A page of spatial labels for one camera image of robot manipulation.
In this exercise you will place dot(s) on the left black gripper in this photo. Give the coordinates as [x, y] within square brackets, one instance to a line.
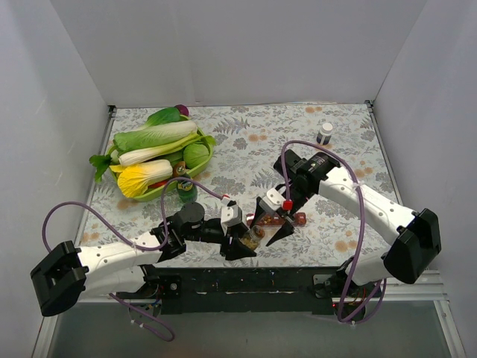
[226, 241]

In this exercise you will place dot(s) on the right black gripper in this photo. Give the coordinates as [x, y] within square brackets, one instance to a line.
[298, 198]

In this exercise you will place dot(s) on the red weekly pill organizer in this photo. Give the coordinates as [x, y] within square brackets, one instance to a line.
[276, 220]

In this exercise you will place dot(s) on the clear yellow pill bottle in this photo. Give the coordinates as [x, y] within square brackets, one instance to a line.
[252, 238]

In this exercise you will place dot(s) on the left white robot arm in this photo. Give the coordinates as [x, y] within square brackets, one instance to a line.
[68, 273]

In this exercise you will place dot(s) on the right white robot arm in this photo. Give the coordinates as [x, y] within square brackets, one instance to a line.
[413, 238]

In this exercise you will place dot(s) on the green glass bottle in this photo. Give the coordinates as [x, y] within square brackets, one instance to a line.
[186, 190]

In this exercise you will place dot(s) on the green plastic basket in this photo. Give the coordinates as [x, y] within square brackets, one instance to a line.
[141, 161]

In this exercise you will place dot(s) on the blue white-capped pill bottle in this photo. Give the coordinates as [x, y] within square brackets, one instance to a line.
[324, 134]

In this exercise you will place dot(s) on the round green cabbage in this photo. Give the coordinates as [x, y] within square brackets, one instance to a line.
[194, 154]

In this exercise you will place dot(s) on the yellow-leaf cabbage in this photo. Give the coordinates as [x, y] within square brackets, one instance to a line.
[134, 180]

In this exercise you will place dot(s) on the white-stemmed bok choy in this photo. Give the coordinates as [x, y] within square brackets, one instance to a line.
[142, 155]

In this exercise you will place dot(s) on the large napa cabbage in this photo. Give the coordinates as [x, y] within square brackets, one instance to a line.
[153, 136]

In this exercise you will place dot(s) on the purple onion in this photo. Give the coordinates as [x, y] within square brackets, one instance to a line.
[182, 109]

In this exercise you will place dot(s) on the dark green leafy vegetable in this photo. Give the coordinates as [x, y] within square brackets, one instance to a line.
[165, 116]

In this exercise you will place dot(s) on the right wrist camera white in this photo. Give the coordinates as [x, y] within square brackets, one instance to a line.
[274, 201]

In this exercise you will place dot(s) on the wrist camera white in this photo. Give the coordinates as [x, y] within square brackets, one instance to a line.
[274, 201]
[231, 213]

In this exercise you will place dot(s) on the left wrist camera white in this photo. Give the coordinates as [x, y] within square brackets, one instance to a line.
[231, 213]

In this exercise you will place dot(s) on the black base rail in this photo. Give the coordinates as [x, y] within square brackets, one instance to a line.
[314, 290]

